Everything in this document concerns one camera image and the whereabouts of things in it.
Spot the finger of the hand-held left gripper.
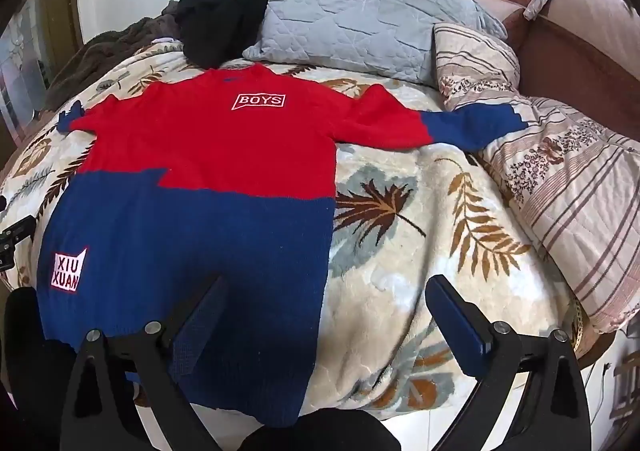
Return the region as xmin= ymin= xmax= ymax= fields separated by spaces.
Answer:
xmin=0 ymin=198 xmax=37 ymax=273

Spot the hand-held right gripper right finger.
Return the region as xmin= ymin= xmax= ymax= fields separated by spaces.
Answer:
xmin=425 ymin=275 xmax=592 ymax=451

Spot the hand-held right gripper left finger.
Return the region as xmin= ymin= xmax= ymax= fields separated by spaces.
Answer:
xmin=60 ymin=275 xmax=231 ymax=451

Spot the red and blue knit sweater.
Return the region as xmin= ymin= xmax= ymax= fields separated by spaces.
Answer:
xmin=36 ymin=64 xmax=523 ymax=427

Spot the leaf print fleece blanket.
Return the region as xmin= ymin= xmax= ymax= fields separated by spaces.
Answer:
xmin=0 ymin=41 xmax=581 ymax=432

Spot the person's dark clothing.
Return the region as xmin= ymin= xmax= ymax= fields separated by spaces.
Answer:
xmin=0 ymin=286 xmax=401 ymax=451

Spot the striped floral pillow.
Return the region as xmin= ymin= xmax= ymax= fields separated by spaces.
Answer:
xmin=447 ymin=94 xmax=640 ymax=334
xmin=432 ymin=22 xmax=522 ymax=107

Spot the glass window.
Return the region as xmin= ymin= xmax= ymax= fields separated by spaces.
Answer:
xmin=0 ymin=6 xmax=53 ymax=102

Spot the wooden chair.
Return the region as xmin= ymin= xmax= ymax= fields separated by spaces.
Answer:
xmin=611 ymin=353 xmax=640 ymax=432

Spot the brown fuzzy blanket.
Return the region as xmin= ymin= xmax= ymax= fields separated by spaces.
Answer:
xmin=44 ymin=1 xmax=183 ymax=112

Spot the brown sofa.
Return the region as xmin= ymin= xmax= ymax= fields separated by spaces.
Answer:
xmin=475 ymin=0 xmax=640 ymax=127

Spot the black garment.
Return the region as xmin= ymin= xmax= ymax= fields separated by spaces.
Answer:
xmin=176 ymin=0 xmax=283 ymax=69

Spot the grey quilted pillow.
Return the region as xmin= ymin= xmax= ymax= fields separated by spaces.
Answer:
xmin=242 ymin=0 xmax=508 ymax=86

